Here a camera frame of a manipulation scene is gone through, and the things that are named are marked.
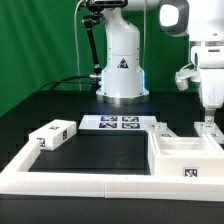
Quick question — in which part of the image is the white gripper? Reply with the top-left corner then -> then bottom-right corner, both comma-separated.
191,46 -> 224,125

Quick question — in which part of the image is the white cabinet body box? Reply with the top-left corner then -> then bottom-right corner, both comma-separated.
148,133 -> 224,178

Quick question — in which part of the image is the white cabinet door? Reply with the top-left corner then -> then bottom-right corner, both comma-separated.
143,122 -> 176,137
194,122 -> 224,144

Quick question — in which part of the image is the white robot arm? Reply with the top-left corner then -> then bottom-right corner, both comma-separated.
86,0 -> 224,124

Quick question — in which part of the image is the white cabinet top block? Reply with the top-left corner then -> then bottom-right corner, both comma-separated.
29,119 -> 77,151

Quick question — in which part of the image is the white U-shaped fence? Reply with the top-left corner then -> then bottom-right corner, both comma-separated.
0,141 -> 224,202

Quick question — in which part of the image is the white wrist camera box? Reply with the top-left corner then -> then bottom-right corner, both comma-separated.
175,63 -> 201,91

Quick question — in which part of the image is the white marker base plate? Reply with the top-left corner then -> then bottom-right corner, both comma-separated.
79,115 -> 157,131

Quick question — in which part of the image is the white cable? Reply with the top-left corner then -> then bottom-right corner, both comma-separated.
73,0 -> 87,92

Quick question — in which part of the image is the black cable bundle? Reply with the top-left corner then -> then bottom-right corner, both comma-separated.
39,75 -> 101,92

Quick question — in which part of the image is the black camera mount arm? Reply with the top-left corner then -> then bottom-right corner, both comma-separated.
81,9 -> 103,93

